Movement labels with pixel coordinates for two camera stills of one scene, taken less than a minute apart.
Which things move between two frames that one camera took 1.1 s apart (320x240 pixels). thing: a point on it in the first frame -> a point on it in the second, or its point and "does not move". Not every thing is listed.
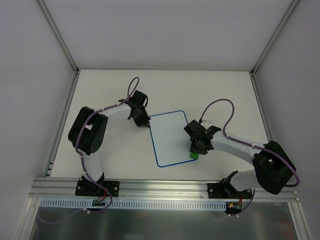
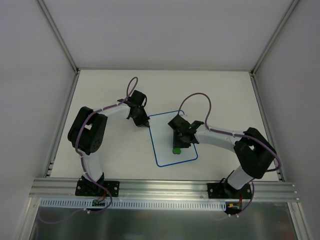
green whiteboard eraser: [194, 155] -> [176, 150]
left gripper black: [141, 119] does not move
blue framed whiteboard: [171, 141] does not move
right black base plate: [227, 191] does not move
